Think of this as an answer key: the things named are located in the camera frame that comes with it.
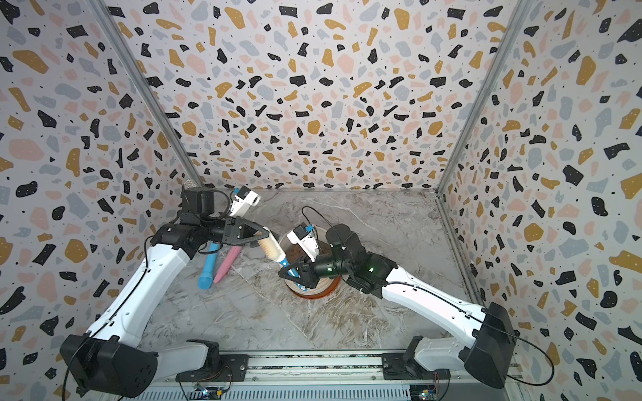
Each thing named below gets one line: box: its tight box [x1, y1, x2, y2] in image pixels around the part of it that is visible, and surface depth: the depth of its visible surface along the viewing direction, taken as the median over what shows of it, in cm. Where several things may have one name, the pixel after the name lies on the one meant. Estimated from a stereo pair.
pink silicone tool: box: [213, 245, 243, 285], surface depth 94 cm
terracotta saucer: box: [286, 275, 342, 300], surface depth 89 cm
